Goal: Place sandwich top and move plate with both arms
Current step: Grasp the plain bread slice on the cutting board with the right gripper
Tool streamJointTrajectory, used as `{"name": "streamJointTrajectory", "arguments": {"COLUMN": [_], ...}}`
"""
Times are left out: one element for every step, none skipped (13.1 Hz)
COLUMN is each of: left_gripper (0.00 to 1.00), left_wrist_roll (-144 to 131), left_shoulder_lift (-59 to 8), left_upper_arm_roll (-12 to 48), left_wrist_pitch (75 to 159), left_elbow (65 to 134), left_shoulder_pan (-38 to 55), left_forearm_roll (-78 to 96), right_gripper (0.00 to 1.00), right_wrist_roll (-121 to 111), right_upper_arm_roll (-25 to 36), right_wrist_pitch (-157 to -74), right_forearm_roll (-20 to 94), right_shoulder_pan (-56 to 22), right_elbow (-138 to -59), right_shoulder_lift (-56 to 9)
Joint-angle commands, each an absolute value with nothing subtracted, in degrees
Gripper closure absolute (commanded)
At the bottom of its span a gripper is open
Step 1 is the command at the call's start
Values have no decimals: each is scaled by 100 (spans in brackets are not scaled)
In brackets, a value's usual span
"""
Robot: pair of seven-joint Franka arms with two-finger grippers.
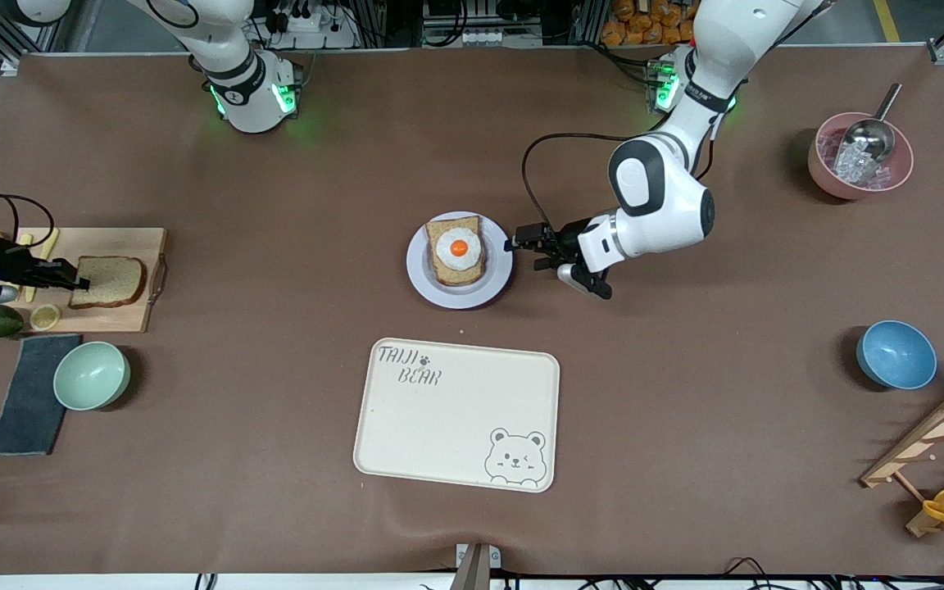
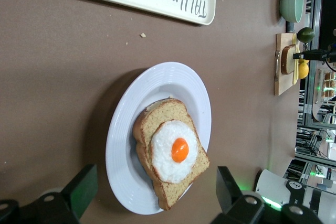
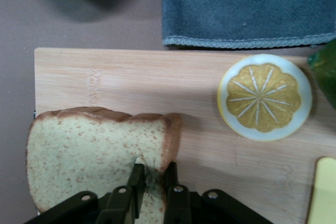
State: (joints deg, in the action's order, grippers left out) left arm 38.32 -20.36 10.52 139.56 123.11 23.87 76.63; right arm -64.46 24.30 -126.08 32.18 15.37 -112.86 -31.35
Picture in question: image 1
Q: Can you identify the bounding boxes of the plain brown bread slice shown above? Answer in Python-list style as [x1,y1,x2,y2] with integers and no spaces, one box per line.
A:
[68,256,147,310]

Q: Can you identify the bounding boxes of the lavender round plate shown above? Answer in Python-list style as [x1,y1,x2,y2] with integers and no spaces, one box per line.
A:
[406,211,514,310]

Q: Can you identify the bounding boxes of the fried egg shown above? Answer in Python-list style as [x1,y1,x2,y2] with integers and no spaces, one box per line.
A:
[436,229,483,271]

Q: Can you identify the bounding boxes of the yellow plastic knife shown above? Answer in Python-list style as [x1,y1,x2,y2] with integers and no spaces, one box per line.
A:
[29,227,60,303]

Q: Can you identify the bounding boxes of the wooden cutting board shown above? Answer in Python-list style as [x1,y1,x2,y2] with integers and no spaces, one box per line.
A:
[0,227,170,334]

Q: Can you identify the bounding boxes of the mint green bowl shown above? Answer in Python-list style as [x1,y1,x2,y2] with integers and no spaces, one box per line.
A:
[53,341,131,411]

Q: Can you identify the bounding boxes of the dark grey cloth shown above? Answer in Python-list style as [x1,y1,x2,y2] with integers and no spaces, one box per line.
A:
[0,334,82,456]

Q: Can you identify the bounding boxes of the cream bear print tray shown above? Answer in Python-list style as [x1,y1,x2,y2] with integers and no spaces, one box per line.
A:
[353,337,561,493]

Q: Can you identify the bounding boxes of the orange snack bags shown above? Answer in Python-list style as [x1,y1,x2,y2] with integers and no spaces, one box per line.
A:
[601,0,706,46]

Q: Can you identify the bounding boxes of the pink bowl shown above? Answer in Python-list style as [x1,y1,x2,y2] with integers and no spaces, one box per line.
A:
[807,112,915,201]

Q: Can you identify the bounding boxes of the clear ice cube pile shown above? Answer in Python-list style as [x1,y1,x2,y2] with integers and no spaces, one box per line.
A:
[831,143,892,188]

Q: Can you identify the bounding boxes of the white power strip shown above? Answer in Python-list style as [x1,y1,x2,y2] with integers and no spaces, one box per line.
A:
[271,8,358,50]

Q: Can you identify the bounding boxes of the metal scoop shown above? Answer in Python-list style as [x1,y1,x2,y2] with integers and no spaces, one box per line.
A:
[835,83,903,165]

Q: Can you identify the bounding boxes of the blue bowl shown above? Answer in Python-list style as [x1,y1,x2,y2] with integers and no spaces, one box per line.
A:
[855,320,938,391]

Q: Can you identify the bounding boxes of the wooden drying rack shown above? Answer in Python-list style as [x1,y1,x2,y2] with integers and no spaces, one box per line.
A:
[860,379,944,538]

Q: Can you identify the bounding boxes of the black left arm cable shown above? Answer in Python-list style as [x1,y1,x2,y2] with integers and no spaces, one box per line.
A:
[521,131,669,240]

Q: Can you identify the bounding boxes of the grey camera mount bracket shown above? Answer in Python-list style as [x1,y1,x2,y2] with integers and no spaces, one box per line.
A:
[449,542,502,590]

